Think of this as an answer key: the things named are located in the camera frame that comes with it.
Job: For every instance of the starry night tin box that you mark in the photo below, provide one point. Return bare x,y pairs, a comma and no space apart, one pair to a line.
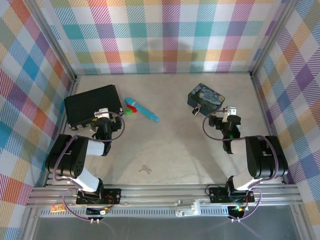
206,97

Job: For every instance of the silver key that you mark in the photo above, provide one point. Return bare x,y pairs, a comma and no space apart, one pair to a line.
142,170
149,171

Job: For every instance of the green toy block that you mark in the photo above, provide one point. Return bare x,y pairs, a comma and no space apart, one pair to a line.
128,113

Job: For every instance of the small dark padlock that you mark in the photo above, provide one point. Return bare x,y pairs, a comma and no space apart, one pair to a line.
196,111

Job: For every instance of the aluminium frame post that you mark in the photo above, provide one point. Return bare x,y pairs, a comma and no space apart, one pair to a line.
272,40

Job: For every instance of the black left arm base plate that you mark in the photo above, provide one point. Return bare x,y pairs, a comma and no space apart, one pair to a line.
112,196

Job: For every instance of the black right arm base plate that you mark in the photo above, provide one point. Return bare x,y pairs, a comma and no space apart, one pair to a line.
217,195

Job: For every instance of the orange tag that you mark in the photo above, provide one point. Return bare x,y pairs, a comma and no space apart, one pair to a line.
57,208

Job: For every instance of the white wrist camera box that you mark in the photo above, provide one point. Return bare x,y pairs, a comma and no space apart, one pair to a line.
102,112
231,110

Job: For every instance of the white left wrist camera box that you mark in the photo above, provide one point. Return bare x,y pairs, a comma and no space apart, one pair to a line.
102,112

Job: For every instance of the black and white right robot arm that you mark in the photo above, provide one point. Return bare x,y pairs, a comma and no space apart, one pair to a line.
262,160

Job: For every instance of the black hard case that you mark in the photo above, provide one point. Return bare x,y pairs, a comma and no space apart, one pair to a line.
91,105

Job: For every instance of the aluminium mounting rail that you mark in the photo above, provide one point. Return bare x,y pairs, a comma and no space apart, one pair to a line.
155,193

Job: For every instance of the blue plastic marker pen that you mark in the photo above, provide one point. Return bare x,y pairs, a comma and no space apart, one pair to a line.
141,109

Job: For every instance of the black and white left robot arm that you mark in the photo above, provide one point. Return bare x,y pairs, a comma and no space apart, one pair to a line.
67,155

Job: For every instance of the red toy block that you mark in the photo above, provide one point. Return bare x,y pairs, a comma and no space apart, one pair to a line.
132,109

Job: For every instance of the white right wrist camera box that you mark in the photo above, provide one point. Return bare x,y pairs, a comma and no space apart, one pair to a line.
231,110

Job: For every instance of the white plastic device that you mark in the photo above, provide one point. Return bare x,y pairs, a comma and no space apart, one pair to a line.
187,207

